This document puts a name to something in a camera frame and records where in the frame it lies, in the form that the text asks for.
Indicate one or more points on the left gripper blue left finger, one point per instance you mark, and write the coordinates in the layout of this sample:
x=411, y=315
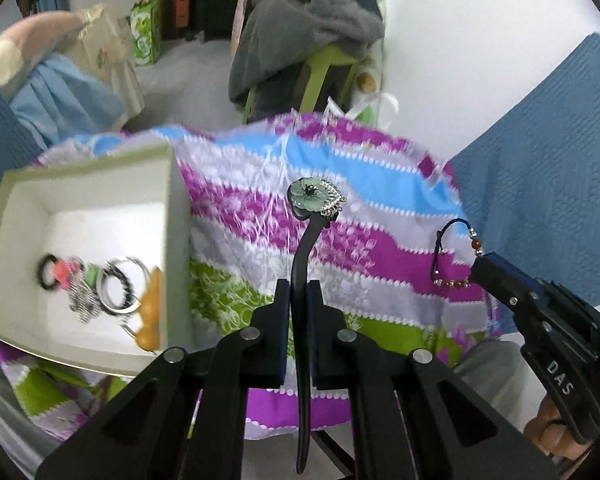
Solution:
x=269, y=354

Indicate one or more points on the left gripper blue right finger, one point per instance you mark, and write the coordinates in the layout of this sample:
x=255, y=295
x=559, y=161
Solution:
x=327, y=367

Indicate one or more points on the black hair stick green flower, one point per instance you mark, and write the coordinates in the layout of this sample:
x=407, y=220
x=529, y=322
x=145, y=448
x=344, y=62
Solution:
x=317, y=201

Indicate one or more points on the green cardboard box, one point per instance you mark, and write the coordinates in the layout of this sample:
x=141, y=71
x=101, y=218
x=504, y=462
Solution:
x=133, y=207

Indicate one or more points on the person's grey trouser leg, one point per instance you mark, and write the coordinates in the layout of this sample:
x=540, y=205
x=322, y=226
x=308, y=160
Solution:
x=496, y=370

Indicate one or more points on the blue quilted cushion right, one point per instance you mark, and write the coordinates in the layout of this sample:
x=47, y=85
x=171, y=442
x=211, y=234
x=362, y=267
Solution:
x=530, y=185

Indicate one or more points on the green plastic stool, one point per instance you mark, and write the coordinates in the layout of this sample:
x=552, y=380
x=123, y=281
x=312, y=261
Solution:
x=305, y=87

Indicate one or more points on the light blue bedding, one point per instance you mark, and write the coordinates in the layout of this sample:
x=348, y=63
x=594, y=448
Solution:
x=58, y=100

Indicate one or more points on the grey fleece garment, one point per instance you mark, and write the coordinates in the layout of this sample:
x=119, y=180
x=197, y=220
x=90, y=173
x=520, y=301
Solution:
x=279, y=33

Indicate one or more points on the beige embroidered cloth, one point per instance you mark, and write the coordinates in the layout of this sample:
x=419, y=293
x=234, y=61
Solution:
x=103, y=48

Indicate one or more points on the black red suitcases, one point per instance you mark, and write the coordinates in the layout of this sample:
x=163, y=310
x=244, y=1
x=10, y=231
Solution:
x=199, y=20

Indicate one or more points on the green shopping bag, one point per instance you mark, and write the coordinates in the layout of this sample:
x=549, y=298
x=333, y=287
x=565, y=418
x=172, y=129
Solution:
x=145, y=25

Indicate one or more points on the pink beige pillow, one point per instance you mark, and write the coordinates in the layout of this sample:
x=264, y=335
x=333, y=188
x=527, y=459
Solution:
x=24, y=44

